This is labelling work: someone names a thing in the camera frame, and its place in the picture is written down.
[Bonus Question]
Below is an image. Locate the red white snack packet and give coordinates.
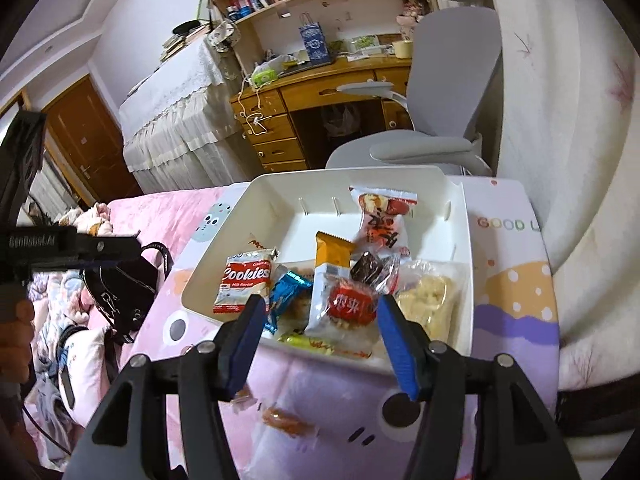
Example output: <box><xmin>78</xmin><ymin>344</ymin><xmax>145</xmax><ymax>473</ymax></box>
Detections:
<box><xmin>349</xmin><ymin>185</ymin><xmax>418</xmax><ymax>261</ymax></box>

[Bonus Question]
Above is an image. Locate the trash bin with bag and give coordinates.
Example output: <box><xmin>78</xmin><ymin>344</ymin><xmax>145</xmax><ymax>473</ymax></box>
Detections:
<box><xmin>320</xmin><ymin>105</ymin><xmax>361</xmax><ymax>136</ymax></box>

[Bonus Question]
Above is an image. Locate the orange snack clear wrapper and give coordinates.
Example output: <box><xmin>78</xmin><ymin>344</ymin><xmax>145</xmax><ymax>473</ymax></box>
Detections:
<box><xmin>260</xmin><ymin>405</ymin><xmax>318</xmax><ymax>438</ymax></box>

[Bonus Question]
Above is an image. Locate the stack of books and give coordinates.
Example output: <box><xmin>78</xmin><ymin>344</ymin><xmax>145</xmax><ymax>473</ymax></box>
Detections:
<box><xmin>160</xmin><ymin>27</ymin><xmax>206</xmax><ymax>61</ymax></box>

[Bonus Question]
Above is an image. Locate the wooden bookshelf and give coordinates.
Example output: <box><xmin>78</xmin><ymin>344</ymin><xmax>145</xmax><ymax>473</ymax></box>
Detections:
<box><xmin>195</xmin><ymin>0</ymin><xmax>431</xmax><ymax>68</ymax></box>

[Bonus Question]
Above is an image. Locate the red white cookies packet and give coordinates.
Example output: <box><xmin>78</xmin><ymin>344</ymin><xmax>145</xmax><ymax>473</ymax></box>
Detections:
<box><xmin>213</xmin><ymin>247</ymin><xmax>280</xmax><ymax>316</ymax></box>

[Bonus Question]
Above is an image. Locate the black handbag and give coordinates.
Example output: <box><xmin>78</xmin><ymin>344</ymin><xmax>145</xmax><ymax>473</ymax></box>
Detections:
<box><xmin>80</xmin><ymin>242</ymin><xmax>173</xmax><ymax>386</ymax></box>

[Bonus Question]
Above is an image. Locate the white cable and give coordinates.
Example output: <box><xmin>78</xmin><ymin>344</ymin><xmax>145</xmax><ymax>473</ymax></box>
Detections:
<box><xmin>235</xmin><ymin>77</ymin><xmax>273</xmax><ymax>136</ymax></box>

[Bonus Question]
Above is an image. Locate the floral cloth bag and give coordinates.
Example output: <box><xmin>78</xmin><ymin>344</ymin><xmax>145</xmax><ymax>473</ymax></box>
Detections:
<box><xmin>207</xmin><ymin>19</ymin><xmax>241</xmax><ymax>53</ymax></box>

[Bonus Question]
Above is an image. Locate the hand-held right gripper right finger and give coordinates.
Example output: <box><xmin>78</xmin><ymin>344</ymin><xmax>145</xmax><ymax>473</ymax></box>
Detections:
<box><xmin>375</xmin><ymin>294</ymin><xmax>581</xmax><ymax>480</ymax></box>

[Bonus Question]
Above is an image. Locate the white lace cover cloth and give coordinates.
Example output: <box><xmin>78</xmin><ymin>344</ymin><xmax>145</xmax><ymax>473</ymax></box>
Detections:
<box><xmin>122</xmin><ymin>35</ymin><xmax>251</xmax><ymax>193</ymax></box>

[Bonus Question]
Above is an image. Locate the yellow green candy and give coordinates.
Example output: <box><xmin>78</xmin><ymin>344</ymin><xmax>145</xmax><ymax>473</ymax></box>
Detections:
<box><xmin>277</xmin><ymin>332</ymin><xmax>333</xmax><ymax>356</ymax></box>

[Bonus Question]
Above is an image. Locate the pale yellow cracker packet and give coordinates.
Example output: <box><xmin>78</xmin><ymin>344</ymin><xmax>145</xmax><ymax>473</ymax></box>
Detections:
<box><xmin>395</xmin><ymin>259</ymin><xmax>468</xmax><ymax>341</ymax></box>

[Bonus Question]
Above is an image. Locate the white plastic storage bin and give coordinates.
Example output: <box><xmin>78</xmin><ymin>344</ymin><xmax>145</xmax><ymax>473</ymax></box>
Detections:
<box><xmin>182</xmin><ymin>165</ymin><xmax>476</xmax><ymax>376</ymax></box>

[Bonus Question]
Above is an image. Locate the wooden door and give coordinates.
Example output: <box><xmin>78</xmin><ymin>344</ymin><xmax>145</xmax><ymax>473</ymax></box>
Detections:
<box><xmin>42</xmin><ymin>75</ymin><xmax>143</xmax><ymax>206</ymax></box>

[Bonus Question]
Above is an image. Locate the wooden desk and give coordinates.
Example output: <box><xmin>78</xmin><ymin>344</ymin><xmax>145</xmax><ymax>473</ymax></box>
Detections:
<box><xmin>230</xmin><ymin>55</ymin><xmax>416</xmax><ymax>173</ymax></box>

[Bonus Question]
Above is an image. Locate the grey office chair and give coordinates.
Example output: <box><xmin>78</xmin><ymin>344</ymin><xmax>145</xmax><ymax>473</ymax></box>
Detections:
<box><xmin>325</xmin><ymin>0</ymin><xmax>503</xmax><ymax>178</ymax></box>

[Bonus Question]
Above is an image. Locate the clear packet round red label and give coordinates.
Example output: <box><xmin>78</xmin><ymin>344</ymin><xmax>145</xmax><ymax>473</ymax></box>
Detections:
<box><xmin>320</xmin><ymin>272</ymin><xmax>381</xmax><ymax>358</ymax></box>

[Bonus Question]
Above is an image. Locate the orange white snack packet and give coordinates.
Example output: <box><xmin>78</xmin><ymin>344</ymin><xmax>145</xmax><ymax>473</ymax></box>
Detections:
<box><xmin>306</xmin><ymin>231</ymin><xmax>357</xmax><ymax>333</ymax></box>

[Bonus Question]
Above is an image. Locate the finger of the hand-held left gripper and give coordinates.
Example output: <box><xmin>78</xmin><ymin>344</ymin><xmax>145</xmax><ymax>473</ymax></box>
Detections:
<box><xmin>76</xmin><ymin>233</ymin><xmax>142</xmax><ymax>268</ymax></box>

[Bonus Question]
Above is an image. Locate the doll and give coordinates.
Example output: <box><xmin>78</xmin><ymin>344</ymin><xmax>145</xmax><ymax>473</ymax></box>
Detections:
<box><xmin>397</xmin><ymin>0</ymin><xmax>431</xmax><ymax>41</ymax></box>

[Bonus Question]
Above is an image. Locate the person's left hand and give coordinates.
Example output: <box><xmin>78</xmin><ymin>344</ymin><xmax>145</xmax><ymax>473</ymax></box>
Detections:
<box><xmin>0</xmin><ymin>300</ymin><xmax>36</xmax><ymax>386</ymax></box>

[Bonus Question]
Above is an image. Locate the dark brown chocolate packet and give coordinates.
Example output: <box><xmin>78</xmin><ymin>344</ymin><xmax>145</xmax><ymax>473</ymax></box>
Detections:
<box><xmin>350</xmin><ymin>252</ymin><xmax>401</xmax><ymax>293</ymax></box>

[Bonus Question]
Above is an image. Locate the blue paper gift bag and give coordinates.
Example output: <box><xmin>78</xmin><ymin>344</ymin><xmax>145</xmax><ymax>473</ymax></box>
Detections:
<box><xmin>299</xmin><ymin>12</ymin><xmax>331</xmax><ymax>63</ymax></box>

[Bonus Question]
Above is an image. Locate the white floral curtain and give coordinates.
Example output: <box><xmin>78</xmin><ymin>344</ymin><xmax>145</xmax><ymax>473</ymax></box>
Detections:
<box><xmin>492</xmin><ymin>0</ymin><xmax>640</xmax><ymax>396</ymax></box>

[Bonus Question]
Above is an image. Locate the small clear wrapped snack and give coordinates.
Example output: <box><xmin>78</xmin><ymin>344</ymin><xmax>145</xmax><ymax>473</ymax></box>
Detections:
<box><xmin>232</xmin><ymin>385</ymin><xmax>256</xmax><ymax>413</ymax></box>

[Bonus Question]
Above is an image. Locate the blue wrapper snack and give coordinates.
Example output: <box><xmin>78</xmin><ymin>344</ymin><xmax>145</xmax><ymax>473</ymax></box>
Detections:
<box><xmin>265</xmin><ymin>270</ymin><xmax>313</xmax><ymax>333</ymax></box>

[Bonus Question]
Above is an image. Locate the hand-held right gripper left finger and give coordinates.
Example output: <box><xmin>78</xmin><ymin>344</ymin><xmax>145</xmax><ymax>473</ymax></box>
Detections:
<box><xmin>62</xmin><ymin>294</ymin><xmax>268</xmax><ymax>480</ymax></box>

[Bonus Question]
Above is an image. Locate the pink printed bedding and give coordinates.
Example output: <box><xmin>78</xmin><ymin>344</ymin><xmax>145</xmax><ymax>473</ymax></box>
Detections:
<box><xmin>20</xmin><ymin>185</ymin><xmax>251</xmax><ymax>461</ymax></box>

